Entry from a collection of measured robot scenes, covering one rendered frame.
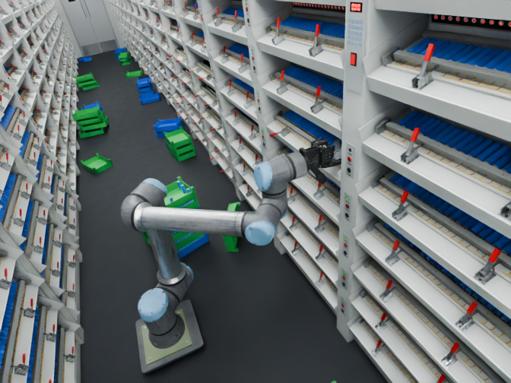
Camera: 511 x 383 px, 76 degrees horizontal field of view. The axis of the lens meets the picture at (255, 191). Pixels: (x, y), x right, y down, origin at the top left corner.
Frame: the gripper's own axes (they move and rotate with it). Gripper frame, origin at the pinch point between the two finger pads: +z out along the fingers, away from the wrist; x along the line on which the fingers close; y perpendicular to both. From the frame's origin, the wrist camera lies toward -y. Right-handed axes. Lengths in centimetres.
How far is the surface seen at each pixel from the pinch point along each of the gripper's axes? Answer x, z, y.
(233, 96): 104, -6, -6
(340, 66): -4.2, -8.4, 33.5
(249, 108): 79, -7, -6
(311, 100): 18.5, -4.0, 15.3
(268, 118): 54, -7, -3
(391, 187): -23.6, -1.4, -1.4
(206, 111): 192, -4, -45
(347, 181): -10.3, -8.1, -4.1
